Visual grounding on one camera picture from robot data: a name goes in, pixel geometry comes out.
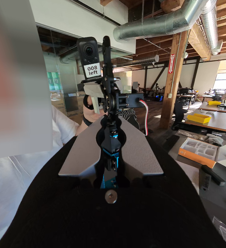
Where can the black plastic part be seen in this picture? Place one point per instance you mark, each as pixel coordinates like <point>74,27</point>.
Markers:
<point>213,175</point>
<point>205,180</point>

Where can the lit computer case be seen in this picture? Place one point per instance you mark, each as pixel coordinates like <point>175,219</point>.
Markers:
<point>159,97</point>

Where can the cardboard box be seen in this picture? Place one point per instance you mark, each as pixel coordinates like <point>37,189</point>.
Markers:
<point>74,108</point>

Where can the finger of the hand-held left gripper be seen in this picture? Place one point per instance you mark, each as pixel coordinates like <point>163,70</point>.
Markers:
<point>96,90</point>

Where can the person's white shirt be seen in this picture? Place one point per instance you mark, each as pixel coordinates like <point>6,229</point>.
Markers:
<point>18,184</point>

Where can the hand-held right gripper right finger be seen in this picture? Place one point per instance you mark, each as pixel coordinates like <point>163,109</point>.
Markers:
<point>140,155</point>

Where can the yellow plastic bin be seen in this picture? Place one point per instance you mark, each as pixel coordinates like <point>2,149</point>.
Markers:
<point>215,102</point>
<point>198,118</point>

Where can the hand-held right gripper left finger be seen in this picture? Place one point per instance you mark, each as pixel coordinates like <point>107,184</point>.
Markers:
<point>80,155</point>

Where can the wooden support post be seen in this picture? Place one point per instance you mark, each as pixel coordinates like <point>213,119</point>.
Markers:
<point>173,96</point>

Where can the black office chair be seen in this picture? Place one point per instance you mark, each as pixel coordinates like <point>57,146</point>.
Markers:
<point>178,114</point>

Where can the red and white wall sign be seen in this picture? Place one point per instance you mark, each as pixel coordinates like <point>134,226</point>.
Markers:
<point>171,64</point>

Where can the silver spiral air duct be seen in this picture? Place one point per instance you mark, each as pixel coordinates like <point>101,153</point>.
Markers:
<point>209,29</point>
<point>153,27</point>

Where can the blue and black toy robot arm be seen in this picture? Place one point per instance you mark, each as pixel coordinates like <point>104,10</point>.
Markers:
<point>109,93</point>

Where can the orange box with white foam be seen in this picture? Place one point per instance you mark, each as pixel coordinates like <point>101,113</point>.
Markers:
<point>194,157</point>

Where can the person's left hand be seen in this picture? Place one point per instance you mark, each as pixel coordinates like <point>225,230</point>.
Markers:
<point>96,117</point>

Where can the black white striped cloth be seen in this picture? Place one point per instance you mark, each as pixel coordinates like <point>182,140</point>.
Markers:
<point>130,116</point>

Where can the small plastic parts bags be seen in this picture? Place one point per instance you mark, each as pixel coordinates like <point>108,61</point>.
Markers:
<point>225,232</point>

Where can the clear bag of parts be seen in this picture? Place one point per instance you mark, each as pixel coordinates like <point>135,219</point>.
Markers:
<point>214,139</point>
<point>192,135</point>

